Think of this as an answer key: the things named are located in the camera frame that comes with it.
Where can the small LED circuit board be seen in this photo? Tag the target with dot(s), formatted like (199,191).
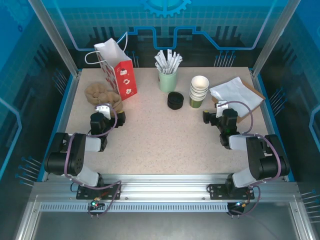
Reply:
(240,205)
(96,203)

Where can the white wrapped straw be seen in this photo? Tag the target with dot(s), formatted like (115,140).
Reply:
(173,61)
(159,63)
(179,63)
(162,61)
(169,60)
(176,62)

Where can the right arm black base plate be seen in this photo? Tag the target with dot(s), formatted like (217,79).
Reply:
(216,191)

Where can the pale green holder cup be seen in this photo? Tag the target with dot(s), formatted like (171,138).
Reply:
(167,82)

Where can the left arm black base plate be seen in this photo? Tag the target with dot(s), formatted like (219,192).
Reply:
(112,191)

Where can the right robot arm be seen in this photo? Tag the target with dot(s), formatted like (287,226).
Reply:
(262,160)

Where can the brown cardboard sheet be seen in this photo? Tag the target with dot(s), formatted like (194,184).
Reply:
(242,116)

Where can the aluminium frame post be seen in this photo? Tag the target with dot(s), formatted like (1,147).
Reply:
(272,37)
(57,37)

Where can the aluminium mounting rail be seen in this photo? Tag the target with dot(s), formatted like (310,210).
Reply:
(162,185)

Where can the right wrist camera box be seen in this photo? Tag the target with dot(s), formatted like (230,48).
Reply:
(219,108)

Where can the red white paper gift bag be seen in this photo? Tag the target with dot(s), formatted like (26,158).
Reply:
(122,75)

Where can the grey metal shelf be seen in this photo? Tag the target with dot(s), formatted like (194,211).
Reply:
(162,225)

